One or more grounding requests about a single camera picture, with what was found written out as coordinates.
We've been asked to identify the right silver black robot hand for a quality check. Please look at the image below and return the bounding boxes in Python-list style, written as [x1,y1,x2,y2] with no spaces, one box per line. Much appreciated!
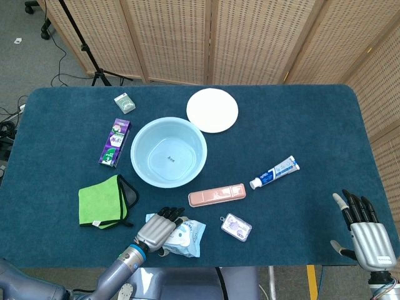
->
[330,189,395,271]

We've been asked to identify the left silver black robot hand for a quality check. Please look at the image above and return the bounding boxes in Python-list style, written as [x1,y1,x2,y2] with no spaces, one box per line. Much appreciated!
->
[133,206,186,258]

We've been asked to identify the wet wipes pack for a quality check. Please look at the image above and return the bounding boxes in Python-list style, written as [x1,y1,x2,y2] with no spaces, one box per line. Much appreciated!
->
[145,212,206,258]

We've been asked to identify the green microfibre cloth black trim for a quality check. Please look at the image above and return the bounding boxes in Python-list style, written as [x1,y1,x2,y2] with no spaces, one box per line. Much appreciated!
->
[77,174,139,231]

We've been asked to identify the transparent box with purple contents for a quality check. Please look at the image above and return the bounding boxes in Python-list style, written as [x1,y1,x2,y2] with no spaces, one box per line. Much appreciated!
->
[220,213,253,242]

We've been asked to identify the light blue plastic basin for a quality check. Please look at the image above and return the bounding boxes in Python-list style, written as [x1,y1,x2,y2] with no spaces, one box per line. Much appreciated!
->
[130,116,208,189]

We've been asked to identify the small green white box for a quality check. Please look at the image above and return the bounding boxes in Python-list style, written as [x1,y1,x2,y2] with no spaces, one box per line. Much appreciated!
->
[113,91,137,115]

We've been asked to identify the grey-blue robot torso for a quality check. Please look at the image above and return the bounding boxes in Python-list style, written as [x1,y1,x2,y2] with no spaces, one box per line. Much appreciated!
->
[71,267,260,300]

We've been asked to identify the pink toothbrush case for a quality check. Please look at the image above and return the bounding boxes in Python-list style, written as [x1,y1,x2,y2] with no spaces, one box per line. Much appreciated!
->
[187,182,247,208]

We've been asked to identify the purple toothpaste carton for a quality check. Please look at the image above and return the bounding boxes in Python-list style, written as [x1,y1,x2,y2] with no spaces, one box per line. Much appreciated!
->
[98,117,132,169]

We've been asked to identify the white table leg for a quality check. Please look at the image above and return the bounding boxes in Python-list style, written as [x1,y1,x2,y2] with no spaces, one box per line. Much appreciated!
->
[267,265,278,300]

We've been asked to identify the blue white toothpaste tube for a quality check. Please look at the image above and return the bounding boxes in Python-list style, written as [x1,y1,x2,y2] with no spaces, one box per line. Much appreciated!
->
[249,155,301,191]

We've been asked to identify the white round plate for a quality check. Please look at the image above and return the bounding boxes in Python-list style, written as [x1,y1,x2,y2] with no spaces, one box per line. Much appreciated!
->
[186,88,239,134]

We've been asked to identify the dark blue table mat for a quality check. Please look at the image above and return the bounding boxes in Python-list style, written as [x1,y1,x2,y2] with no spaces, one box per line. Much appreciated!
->
[0,84,396,268]

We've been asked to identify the woven wooden folding screen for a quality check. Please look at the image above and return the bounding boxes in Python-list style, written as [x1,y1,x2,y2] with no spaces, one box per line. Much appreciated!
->
[37,0,400,300]

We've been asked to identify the black tripod stand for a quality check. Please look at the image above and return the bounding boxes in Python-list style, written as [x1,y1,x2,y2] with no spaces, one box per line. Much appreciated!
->
[57,0,126,88]

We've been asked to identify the black office chair base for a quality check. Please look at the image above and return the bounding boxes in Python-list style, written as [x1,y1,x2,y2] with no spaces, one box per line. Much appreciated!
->
[24,0,53,41]

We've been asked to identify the black cable on torso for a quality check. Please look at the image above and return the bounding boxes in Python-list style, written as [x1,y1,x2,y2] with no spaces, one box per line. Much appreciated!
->
[214,266,231,300]

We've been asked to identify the black floor cable bundle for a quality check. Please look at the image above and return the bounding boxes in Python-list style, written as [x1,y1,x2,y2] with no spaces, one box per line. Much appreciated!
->
[0,96,29,163]

